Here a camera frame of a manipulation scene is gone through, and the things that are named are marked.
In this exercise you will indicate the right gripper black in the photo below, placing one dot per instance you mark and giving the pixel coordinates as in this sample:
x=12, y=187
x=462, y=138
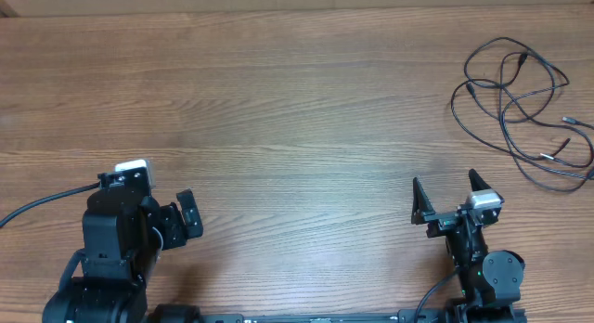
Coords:
x=441, y=220

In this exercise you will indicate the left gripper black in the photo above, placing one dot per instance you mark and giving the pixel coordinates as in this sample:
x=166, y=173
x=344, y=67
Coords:
x=168, y=216

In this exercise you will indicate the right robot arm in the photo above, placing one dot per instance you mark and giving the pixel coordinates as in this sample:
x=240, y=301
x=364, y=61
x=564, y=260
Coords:
x=490, y=281

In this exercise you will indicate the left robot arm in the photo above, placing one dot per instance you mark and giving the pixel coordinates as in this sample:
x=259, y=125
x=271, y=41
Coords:
x=102, y=286

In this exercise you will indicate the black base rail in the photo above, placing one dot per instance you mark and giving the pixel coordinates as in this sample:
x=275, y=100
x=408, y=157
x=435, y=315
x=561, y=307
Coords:
x=191, y=314

